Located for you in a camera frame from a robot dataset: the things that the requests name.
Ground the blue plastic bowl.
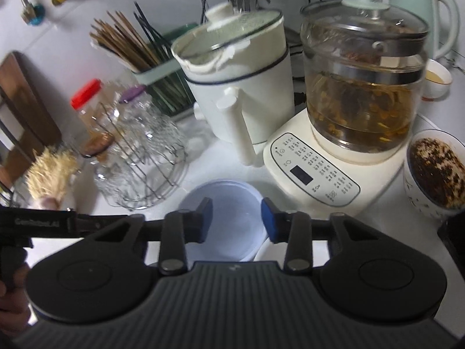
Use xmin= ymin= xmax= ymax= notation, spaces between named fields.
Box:
xmin=178 ymin=178 xmax=264 ymax=262

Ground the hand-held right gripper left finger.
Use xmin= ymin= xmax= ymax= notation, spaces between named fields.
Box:
xmin=85 ymin=198 xmax=214 ymax=276

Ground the black induction cooktop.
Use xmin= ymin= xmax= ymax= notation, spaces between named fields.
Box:
xmin=437 ymin=210 xmax=465 ymax=274

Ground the white bowl with garlic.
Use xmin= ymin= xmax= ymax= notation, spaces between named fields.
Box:
xmin=34 ymin=194 xmax=75 ymax=211

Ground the small white tea cup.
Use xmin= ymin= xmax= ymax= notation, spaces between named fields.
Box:
xmin=421 ymin=58 xmax=453 ymax=101

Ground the red lid plastic jar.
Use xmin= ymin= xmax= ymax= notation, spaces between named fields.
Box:
xmin=70 ymin=79 xmax=117 ymax=159

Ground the wooden cutting board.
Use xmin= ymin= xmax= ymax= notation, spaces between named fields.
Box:
xmin=0 ymin=51 xmax=63 ymax=190

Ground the cut glass cup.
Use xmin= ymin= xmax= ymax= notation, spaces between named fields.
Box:
xmin=94 ymin=142 xmax=153 ymax=205
xmin=119 ymin=84 xmax=180 ymax=162

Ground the person's left hand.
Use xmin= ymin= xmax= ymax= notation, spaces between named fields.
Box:
xmin=0 ymin=263 xmax=33 ymax=321

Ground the bundle of black chopsticks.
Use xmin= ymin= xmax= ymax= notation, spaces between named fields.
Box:
xmin=133 ymin=1 xmax=172 ymax=63

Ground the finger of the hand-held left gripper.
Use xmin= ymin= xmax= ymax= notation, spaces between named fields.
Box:
xmin=74 ymin=213 xmax=127 ymax=241

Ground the patterned cup with tea leaves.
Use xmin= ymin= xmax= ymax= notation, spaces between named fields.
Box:
xmin=403 ymin=129 xmax=465 ymax=221

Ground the black knife rack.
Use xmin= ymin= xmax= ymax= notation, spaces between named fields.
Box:
xmin=0 ymin=89 xmax=23 ymax=208

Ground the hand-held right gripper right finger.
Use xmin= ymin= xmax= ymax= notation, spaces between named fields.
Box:
xmin=261 ymin=197 xmax=386 ymax=275

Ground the mint green electric kettle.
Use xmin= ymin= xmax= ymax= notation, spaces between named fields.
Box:
xmin=385 ymin=0 xmax=462 ymax=61

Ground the wire glass rack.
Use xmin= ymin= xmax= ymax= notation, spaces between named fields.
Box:
xmin=92 ymin=101 xmax=190 ymax=210

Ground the bundle of wooden chopsticks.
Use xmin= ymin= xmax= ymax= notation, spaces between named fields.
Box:
xmin=90 ymin=10 xmax=161 ymax=74

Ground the white electric cooking pot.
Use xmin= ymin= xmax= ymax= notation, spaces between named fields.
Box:
xmin=170 ymin=1 xmax=296 ymax=167

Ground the cream kettle heating base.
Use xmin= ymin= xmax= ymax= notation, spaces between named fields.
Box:
xmin=262 ymin=108 xmax=423 ymax=218

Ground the glass tea kettle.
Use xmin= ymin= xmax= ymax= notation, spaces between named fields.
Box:
xmin=299 ymin=0 xmax=430 ymax=154

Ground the green chopstick holder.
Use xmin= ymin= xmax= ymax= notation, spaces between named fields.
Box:
xmin=132 ymin=23 xmax=200 ymax=117

